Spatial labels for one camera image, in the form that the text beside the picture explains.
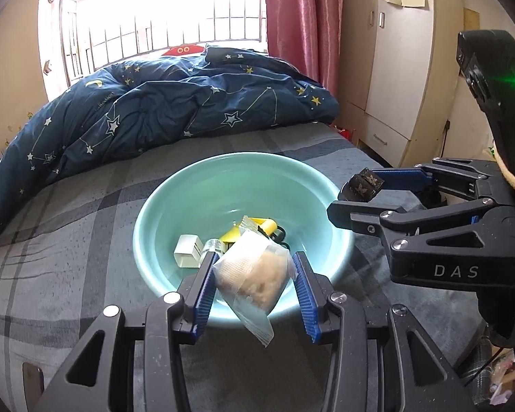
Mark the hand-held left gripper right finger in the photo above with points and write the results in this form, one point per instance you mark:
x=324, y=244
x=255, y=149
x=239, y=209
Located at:
x=307, y=304

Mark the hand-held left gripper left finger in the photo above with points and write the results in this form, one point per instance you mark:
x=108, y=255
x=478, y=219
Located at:
x=206, y=296

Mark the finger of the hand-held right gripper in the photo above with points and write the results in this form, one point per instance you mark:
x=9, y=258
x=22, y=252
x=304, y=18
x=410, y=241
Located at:
x=403, y=179
x=356, y=214

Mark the brown key fob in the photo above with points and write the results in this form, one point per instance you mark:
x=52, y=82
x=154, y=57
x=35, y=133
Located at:
x=362, y=186

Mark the small white carton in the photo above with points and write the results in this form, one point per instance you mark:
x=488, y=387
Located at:
x=189, y=251

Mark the white cream jar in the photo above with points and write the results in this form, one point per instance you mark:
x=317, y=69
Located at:
x=214, y=246

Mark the clear bag of yellow sponge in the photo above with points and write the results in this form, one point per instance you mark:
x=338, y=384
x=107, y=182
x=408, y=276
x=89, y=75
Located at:
x=257, y=274

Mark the yellow plastic scoop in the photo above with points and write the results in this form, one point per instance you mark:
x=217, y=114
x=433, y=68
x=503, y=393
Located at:
x=266, y=225

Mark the teal plastic basin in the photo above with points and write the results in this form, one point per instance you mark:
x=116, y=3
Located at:
x=240, y=180

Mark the red bag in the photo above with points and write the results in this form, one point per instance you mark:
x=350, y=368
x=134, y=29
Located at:
x=345, y=132

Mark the beige wardrobe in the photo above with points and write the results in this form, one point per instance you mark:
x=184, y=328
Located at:
x=403, y=73

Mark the grey plaid bed sheet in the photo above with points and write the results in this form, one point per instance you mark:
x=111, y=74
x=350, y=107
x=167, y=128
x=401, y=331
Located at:
x=68, y=244

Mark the pink curtain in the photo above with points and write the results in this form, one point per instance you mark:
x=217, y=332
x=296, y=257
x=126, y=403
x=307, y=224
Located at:
x=300, y=17

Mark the black smartphone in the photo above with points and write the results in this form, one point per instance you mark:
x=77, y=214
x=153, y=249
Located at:
x=32, y=382

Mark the navy star-print duvet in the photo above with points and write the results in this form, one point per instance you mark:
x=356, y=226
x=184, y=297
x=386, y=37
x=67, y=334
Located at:
x=154, y=107

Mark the red cushion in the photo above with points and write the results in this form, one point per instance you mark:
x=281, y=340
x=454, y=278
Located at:
x=184, y=50

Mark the metal window railing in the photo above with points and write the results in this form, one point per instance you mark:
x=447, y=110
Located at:
x=66, y=30

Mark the brown wall poster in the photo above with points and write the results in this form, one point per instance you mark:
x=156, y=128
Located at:
x=471, y=19

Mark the wall hook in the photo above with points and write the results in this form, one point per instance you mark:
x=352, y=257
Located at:
x=47, y=67

